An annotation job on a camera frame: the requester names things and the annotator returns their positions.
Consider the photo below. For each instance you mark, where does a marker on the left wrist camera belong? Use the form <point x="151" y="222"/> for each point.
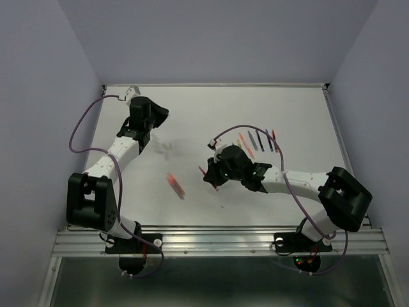
<point x="131" y="92"/>

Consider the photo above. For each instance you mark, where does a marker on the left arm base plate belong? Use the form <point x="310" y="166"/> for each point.
<point x="128" y="247"/>

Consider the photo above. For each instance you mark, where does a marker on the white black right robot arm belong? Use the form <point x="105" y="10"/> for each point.
<point x="344" y="199"/>

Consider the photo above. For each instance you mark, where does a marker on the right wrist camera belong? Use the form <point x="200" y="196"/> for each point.
<point x="217" y="146"/>

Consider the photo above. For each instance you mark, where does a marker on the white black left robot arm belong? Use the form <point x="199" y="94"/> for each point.
<point x="94" y="197"/>

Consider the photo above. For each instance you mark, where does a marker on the pink highlighter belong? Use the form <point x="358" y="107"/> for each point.
<point x="176" y="186"/>

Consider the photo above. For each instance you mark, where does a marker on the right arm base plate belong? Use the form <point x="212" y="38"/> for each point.
<point x="286" y="242"/>

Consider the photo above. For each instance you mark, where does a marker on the aluminium rail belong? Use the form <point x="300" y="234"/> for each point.
<point x="201" y="241"/>

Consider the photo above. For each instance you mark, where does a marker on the blue pen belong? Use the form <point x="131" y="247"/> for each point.
<point x="269" y="141"/>

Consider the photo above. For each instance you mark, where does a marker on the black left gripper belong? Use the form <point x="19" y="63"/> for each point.
<point x="162" y="113"/>

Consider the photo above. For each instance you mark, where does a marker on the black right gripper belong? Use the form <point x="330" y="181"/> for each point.
<point x="211" y="174"/>

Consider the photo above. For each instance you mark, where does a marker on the dark red pen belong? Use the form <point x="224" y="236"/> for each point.
<point x="204" y="173"/>

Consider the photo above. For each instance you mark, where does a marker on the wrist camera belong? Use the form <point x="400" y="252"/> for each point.
<point x="217" y="146"/>
<point x="131" y="92"/>

